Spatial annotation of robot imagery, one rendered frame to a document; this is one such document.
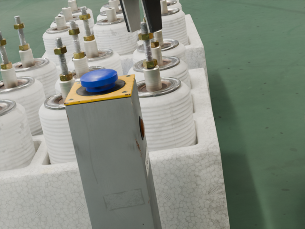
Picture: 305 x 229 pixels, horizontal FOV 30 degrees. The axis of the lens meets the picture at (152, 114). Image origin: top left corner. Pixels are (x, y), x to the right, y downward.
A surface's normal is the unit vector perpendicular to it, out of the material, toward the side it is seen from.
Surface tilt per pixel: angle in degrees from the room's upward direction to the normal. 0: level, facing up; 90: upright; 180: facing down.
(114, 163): 90
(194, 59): 90
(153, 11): 90
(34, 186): 90
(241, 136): 0
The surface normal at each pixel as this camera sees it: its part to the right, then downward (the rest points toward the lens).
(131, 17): 0.77, 0.11
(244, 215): -0.15, -0.93
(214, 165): -0.03, 0.35
